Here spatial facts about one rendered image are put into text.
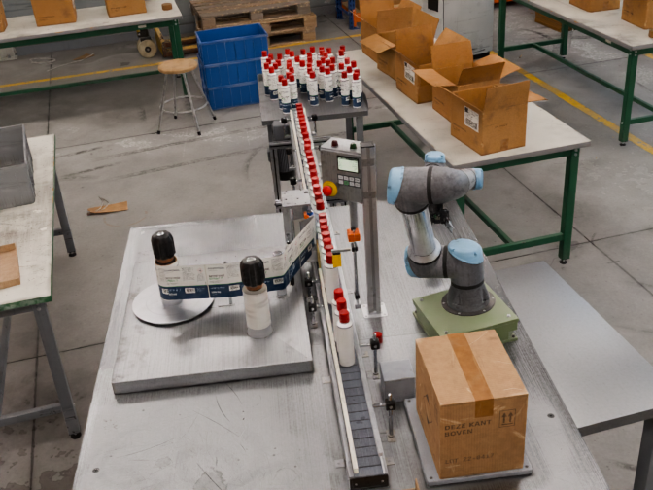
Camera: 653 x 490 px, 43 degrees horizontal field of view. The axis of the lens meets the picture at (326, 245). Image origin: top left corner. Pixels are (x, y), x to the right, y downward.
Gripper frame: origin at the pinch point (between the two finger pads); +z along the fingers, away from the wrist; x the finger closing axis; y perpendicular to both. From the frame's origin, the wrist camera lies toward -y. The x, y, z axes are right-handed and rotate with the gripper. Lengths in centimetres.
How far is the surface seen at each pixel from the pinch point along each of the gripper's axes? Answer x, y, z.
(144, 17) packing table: -73, -505, 21
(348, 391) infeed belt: -54, 63, 12
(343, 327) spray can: -51, 52, -4
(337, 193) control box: -40, 12, -31
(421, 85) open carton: 70, -191, 9
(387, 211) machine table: 1, -57, 17
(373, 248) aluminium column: -29.8, 18.2, -10.7
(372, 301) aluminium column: -31.3, 18.8, 11.3
